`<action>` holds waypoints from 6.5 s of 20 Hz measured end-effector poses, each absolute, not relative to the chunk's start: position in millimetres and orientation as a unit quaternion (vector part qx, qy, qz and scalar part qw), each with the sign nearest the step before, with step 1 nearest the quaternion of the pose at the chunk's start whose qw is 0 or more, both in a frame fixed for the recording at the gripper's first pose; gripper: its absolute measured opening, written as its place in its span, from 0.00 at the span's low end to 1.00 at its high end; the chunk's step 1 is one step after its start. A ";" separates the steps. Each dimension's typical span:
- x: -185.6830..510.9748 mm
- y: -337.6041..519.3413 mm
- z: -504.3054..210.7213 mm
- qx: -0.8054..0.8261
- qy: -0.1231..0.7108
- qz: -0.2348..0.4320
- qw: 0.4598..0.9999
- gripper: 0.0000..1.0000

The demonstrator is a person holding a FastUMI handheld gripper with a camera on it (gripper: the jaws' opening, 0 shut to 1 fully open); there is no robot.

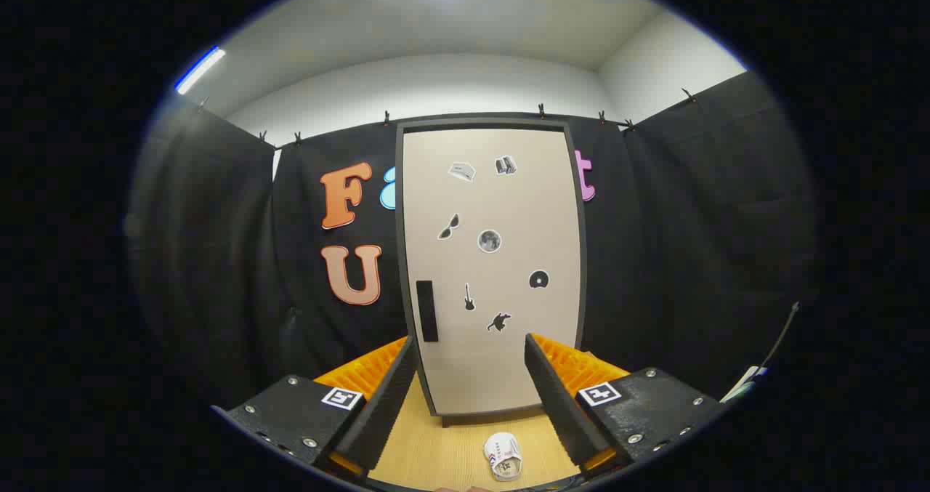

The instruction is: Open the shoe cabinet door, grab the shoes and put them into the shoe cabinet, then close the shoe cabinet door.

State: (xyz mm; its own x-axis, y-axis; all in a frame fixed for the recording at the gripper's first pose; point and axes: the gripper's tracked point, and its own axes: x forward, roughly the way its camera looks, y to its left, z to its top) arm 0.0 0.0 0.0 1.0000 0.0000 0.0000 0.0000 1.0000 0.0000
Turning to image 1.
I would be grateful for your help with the thin black rod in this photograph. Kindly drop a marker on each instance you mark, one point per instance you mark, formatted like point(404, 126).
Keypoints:
point(781, 336)

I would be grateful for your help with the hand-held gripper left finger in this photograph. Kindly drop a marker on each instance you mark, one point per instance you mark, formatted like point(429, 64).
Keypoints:
point(385, 405)

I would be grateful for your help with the row of black cloth clips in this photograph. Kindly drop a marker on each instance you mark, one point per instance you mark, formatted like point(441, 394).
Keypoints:
point(541, 110)

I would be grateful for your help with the black backdrop cloth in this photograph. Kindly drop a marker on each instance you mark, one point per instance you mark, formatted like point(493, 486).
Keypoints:
point(690, 223)

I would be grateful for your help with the dark grey shoe cabinet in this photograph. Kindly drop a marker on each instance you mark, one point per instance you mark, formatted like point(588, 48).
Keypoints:
point(479, 123)

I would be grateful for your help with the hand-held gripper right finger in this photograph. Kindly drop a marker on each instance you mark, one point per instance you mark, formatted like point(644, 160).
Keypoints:
point(559, 405)

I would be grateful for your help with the white canvas shoe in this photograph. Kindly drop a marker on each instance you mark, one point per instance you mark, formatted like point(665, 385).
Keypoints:
point(501, 452)

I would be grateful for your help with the ceiling light strip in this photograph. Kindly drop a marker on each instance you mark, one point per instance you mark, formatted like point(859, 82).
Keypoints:
point(200, 70)

